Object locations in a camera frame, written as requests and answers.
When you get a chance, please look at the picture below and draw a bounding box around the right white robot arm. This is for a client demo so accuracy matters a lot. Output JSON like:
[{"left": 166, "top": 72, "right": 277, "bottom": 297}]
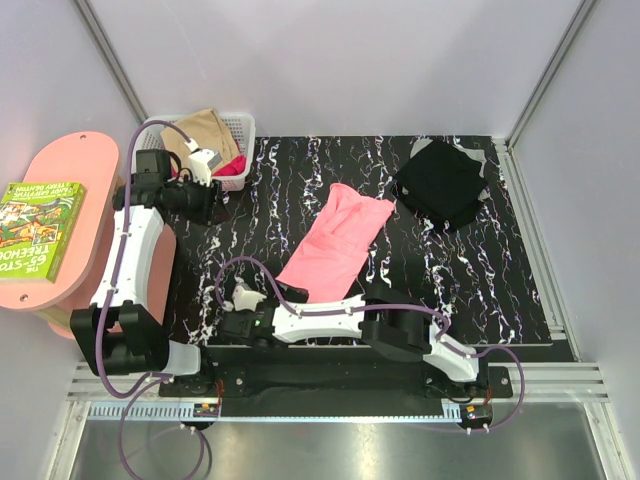
[{"left": 218, "top": 286, "right": 490, "bottom": 397}]

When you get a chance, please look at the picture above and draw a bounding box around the light pink t shirt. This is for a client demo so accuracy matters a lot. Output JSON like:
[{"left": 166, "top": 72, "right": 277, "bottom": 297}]
[{"left": 276, "top": 183, "right": 395, "bottom": 303}]

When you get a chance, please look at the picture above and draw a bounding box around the folded black t shirt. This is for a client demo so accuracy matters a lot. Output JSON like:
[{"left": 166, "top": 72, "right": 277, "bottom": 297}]
[{"left": 391, "top": 138, "right": 489, "bottom": 231}]

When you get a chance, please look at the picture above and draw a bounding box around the beige t shirt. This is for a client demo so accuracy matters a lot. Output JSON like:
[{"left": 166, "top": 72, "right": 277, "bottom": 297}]
[{"left": 161, "top": 109, "right": 241, "bottom": 172}]

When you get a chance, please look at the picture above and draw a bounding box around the white plastic basket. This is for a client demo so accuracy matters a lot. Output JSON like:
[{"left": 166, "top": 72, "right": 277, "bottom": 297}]
[{"left": 134, "top": 112, "right": 256, "bottom": 192}]

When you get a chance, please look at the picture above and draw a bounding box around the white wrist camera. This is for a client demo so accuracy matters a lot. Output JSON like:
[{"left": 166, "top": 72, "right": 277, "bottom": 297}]
[
  {"left": 222, "top": 282, "right": 267, "bottom": 312},
  {"left": 185, "top": 138, "right": 222, "bottom": 186}
]

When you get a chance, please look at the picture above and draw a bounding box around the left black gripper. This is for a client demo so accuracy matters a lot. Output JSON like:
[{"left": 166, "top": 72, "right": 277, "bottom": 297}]
[{"left": 168, "top": 171, "right": 232, "bottom": 227}]

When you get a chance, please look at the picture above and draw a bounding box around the magenta t shirt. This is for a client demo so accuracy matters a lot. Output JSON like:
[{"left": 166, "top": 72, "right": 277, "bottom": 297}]
[{"left": 170, "top": 155, "right": 247, "bottom": 179}]

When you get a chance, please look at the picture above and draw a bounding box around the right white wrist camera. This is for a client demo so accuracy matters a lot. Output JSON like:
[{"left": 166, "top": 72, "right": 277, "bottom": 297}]
[{"left": 222, "top": 282, "right": 267, "bottom": 312}]

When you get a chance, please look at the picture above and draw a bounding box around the black marbled table mat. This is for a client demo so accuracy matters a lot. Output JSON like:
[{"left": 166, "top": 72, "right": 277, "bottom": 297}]
[{"left": 165, "top": 136, "right": 551, "bottom": 346}]

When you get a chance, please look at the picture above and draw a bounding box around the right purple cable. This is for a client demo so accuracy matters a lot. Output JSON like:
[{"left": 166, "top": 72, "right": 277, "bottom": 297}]
[{"left": 213, "top": 255, "right": 526, "bottom": 434}]

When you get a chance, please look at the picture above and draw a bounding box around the purple cable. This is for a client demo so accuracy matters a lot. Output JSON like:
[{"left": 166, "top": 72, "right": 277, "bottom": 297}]
[
  {"left": 94, "top": 119, "right": 211, "bottom": 478},
  {"left": 213, "top": 255, "right": 526, "bottom": 434}
]

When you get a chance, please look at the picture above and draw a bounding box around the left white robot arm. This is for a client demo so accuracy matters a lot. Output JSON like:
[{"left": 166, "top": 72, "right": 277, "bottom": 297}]
[{"left": 70, "top": 148, "right": 225, "bottom": 396}]

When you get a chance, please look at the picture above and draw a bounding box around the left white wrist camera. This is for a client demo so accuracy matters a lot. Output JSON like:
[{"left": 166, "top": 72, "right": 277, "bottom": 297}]
[{"left": 185, "top": 138, "right": 222, "bottom": 186}]

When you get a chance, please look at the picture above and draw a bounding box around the pink tiered shelf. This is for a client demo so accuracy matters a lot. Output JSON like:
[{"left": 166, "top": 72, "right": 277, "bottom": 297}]
[{"left": 0, "top": 129, "right": 178, "bottom": 342}]

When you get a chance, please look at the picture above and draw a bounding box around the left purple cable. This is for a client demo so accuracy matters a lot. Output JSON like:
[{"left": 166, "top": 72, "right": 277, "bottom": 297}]
[{"left": 94, "top": 119, "right": 211, "bottom": 478}]

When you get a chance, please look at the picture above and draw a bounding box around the green book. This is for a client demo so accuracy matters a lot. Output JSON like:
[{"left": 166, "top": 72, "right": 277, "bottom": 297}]
[{"left": 1, "top": 182, "right": 86, "bottom": 283}]

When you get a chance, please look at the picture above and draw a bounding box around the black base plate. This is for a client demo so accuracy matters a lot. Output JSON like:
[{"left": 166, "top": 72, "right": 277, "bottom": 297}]
[{"left": 159, "top": 346, "right": 514, "bottom": 421}]

